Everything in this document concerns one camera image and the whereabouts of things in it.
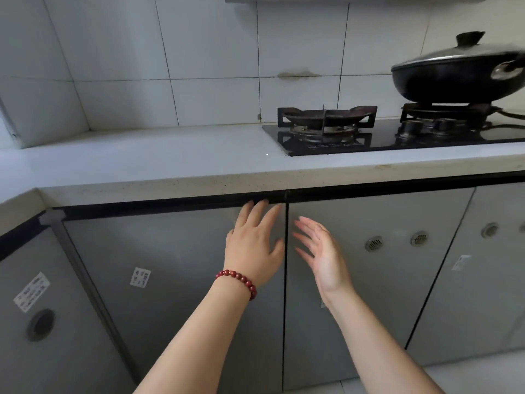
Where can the person's left middle finger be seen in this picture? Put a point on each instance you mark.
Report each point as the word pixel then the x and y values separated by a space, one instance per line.
pixel 259 215

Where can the grey cabinet door plain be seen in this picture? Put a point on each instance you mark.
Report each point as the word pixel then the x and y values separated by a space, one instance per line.
pixel 176 258

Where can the person's left thumb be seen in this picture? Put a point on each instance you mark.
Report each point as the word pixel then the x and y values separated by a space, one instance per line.
pixel 279 250

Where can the round metal vent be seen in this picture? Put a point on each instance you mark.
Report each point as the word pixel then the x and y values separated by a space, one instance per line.
pixel 374 244
pixel 419 238

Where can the glass wok lid black knob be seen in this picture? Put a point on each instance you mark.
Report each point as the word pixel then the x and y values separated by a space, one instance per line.
pixel 455 53

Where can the rusty burner pan support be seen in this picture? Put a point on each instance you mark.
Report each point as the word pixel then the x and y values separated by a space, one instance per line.
pixel 326 116

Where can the black burner pan support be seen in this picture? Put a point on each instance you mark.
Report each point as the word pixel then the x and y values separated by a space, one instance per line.
pixel 447 112

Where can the grey cabinet door dark hole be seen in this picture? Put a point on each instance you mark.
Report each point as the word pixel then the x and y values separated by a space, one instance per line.
pixel 61 356

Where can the white label sticker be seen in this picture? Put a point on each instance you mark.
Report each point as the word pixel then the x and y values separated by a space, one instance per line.
pixel 140 277
pixel 461 262
pixel 31 291

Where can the person's left forearm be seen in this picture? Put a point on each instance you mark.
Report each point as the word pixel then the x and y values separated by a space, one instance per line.
pixel 192 344

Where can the grey cabinet corner post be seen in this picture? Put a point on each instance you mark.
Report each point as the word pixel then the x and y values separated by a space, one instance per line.
pixel 88 291

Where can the black glass gas stove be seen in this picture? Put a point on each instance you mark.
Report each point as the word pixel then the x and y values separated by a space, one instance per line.
pixel 381 139

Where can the grey cabinet door two vents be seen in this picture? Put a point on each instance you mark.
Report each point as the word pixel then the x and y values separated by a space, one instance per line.
pixel 389 291

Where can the person's right hand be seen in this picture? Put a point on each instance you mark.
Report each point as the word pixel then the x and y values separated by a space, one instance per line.
pixel 330 268

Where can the person's left hand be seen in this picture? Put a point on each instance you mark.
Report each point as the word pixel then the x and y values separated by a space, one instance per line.
pixel 250 254

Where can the black wok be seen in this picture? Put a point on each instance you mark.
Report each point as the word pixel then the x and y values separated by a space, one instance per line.
pixel 443 84

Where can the person's right fingers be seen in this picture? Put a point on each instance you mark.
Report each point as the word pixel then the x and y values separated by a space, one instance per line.
pixel 311 235

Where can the person's right forearm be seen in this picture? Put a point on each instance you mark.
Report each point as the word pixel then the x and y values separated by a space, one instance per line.
pixel 377 348

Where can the person's left little finger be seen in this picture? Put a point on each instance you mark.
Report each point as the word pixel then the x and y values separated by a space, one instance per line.
pixel 230 234

